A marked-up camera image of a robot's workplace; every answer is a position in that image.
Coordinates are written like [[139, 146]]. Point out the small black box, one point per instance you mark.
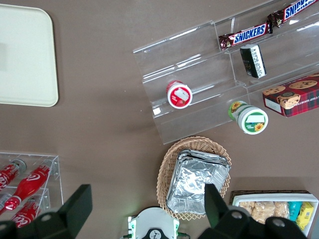
[[253, 61]]

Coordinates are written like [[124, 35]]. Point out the white rectangular snack tray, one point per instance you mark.
[[274, 198]]

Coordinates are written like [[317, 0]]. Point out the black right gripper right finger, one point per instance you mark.
[[215, 206]]

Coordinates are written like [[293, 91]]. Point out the cream plastic serving tray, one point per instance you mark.
[[25, 57]]

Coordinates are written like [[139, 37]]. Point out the teal snack packet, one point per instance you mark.
[[295, 210]]

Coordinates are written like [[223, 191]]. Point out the red cola bottle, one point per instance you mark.
[[26, 212], [6, 175], [30, 184]]

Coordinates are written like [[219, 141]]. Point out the green sunflower yogurt cup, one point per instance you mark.
[[251, 119]]

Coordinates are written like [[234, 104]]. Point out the light wicker basket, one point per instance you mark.
[[164, 179]]

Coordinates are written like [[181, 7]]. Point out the red strawberry yogurt cup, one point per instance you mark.
[[179, 95]]

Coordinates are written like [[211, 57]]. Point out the aluminium foil tray stack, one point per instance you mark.
[[192, 179]]

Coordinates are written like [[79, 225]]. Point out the rice cracker snack bag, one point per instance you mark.
[[264, 211], [246, 207], [281, 209]]

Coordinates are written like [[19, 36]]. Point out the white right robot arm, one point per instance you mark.
[[153, 221]]

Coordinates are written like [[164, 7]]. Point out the clear acrylic stepped shelf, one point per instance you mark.
[[199, 74]]

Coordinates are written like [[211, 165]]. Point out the red tartan cookie box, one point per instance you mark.
[[294, 98]]

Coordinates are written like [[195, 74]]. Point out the clear acrylic bottle rack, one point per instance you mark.
[[53, 174]]

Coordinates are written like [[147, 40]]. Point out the Snickers chocolate bar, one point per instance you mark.
[[249, 36], [296, 8]]

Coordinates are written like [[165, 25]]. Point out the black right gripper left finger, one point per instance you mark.
[[77, 204]]

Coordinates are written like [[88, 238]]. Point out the yellow snack packet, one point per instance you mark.
[[305, 215]]

